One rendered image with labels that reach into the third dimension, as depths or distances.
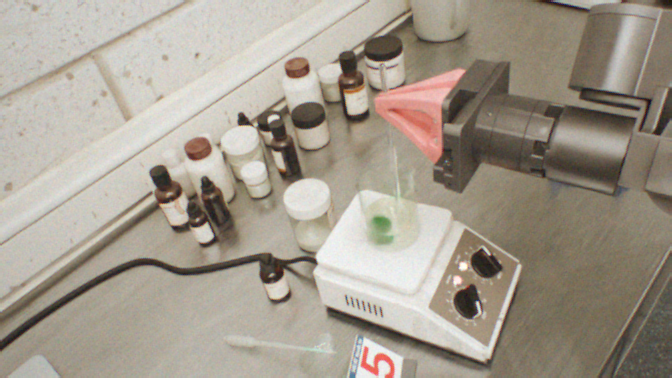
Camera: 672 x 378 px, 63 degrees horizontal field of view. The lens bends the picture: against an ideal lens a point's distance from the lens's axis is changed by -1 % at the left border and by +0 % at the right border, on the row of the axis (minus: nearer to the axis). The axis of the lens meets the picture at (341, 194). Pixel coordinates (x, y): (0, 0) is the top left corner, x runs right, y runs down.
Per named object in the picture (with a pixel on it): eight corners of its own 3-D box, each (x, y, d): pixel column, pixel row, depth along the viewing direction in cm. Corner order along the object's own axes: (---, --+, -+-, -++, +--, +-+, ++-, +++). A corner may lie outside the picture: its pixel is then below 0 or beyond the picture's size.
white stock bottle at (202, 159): (220, 212, 80) (198, 160, 73) (192, 203, 82) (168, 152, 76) (242, 188, 83) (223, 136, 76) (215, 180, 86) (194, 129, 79)
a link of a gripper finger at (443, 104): (357, 85, 44) (466, 107, 40) (398, 43, 48) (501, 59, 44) (367, 149, 49) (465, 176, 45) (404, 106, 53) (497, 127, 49)
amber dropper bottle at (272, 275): (262, 291, 68) (247, 255, 63) (282, 278, 69) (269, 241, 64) (274, 306, 66) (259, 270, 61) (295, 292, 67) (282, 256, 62)
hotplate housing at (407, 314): (521, 275, 64) (526, 229, 59) (488, 369, 56) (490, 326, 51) (353, 228, 74) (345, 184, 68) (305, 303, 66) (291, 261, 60)
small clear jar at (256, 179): (277, 185, 82) (270, 163, 79) (263, 202, 80) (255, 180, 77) (257, 179, 84) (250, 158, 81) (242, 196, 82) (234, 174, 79)
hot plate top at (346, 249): (455, 216, 62) (455, 210, 61) (415, 298, 54) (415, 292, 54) (361, 192, 67) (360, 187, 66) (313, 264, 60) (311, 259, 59)
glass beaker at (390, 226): (403, 265, 57) (396, 208, 51) (352, 244, 60) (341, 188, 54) (434, 222, 61) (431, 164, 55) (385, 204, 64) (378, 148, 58)
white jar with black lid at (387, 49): (374, 69, 102) (370, 34, 98) (409, 71, 100) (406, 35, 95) (363, 89, 98) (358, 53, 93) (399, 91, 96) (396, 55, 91)
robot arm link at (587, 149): (628, 203, 36) (632, 198, 41) (660, 100, 35) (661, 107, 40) (524, 176, 39) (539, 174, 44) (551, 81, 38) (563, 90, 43)
